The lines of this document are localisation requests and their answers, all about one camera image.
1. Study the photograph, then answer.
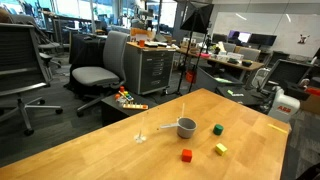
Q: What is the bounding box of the green cylinder block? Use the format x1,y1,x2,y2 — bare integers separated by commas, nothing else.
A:
212,123,225,136

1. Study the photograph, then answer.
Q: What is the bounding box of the red cube block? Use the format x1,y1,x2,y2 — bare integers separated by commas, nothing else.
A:
181,148,193,163

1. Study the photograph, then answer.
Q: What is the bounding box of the yellow cube block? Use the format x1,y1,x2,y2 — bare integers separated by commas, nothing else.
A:
214,142,228,157

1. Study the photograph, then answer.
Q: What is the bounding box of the white ABB robot base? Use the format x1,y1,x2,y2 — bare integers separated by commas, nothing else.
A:
267,85,301,123

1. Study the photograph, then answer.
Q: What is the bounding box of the grey drawer cabinet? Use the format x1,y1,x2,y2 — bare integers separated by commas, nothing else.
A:
123,41,177,96

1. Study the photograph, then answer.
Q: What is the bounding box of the pale flat toy orange end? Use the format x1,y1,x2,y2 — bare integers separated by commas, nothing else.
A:
122,103,149,111

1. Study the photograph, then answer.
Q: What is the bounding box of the red bucket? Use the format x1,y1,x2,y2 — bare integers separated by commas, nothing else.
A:
185,70,197,85

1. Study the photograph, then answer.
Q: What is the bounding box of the colourful wooden stacking toy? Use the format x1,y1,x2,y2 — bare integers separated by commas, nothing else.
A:
114,85,135,103

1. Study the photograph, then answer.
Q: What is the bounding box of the grey bowl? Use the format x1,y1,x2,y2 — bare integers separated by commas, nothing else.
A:
159,116,198,140

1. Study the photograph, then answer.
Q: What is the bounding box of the black low side table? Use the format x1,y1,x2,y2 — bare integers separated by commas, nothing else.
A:
100,92,158,127

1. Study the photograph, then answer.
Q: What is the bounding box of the grey padded office chair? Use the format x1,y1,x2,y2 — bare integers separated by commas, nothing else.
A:
71,30,130,118

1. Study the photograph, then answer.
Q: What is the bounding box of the wooden desk with clutter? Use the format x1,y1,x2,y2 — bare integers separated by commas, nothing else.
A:
176,46,265,83

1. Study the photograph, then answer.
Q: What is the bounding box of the black softbox light on stand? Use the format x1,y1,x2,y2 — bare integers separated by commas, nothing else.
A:
173,2,215,98

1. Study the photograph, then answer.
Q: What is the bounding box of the black draped table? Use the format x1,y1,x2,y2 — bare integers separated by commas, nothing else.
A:
68,31,108,69

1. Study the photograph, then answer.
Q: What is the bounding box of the light grey chair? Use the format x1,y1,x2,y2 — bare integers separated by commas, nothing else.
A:
237,46,262,63

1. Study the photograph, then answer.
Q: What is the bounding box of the lit computer monitor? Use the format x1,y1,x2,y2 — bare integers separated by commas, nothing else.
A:
228,30,253,44

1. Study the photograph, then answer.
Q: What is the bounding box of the dark computer monitor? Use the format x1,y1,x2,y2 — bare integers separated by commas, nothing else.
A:
248,33,278,47

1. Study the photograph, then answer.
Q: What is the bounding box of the yellow tape strip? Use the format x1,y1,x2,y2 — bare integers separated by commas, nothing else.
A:
267,123,289,135

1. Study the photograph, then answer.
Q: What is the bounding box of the black reclined office chair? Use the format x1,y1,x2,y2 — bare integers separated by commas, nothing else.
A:
250,58,314,98

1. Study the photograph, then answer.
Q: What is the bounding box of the black mesh office chair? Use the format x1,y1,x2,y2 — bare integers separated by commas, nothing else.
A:
0,22,64,137

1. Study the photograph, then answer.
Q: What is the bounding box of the clear plastic post stand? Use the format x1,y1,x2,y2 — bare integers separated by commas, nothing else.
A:
134,116,148,145
179,102,186,119

